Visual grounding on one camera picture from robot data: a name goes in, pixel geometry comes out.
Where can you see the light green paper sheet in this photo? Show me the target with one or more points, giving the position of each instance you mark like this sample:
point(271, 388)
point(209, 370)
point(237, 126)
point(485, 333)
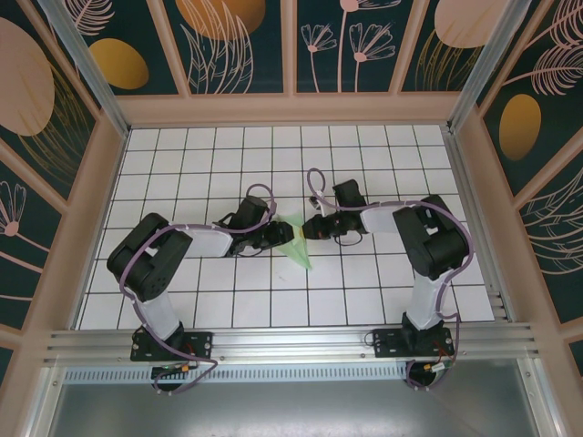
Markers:
point(298, 252)

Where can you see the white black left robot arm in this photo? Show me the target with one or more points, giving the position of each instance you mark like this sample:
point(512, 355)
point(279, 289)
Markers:
point(157, 314)

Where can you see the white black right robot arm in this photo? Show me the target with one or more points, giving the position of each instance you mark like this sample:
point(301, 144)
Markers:
point(426, 300)

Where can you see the grey metal shelf plate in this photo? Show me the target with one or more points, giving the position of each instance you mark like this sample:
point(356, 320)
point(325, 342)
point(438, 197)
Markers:
point(296, 409)

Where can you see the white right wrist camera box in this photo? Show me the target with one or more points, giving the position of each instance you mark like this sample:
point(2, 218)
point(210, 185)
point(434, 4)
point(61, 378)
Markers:
point(318, 202)

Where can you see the long aluminium mounting rail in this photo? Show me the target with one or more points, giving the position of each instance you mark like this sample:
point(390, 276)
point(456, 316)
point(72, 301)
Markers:
point(296, 341)

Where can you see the dark wall panel pink flowers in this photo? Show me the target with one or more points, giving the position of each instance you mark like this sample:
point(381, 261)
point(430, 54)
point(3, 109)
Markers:
point(328, 68)

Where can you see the aluminium side rail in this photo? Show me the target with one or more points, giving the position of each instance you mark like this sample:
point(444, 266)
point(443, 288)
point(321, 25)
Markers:
point(473, 218)

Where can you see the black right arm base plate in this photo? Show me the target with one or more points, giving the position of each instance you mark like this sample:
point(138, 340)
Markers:
point(387, 343)

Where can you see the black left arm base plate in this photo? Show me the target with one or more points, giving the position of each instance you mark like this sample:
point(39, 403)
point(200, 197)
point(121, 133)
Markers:
point(200, 346)

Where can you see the dark wall panel orange oval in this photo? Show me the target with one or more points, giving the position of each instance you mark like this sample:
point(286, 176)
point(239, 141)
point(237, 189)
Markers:
point(519, 127)
point(118, 64)

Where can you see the aluminium corner post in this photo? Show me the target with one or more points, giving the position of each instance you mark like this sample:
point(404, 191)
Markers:
point(91, 77)
point(483, 64)

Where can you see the dark wall panel orange circle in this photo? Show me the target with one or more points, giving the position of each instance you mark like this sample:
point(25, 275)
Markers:
point(218, 27)

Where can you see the dark wall panel pink circle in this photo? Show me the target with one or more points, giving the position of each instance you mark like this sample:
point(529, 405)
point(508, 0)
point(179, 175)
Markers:
point(455, 23)
point(27, 91)

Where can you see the dark wall panel pink feather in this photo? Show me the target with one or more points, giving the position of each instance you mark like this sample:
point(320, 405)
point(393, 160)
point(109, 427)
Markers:
point(555, 236)

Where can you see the dark wall panel single flower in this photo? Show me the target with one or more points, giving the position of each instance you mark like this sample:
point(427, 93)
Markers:
point(23, 255)

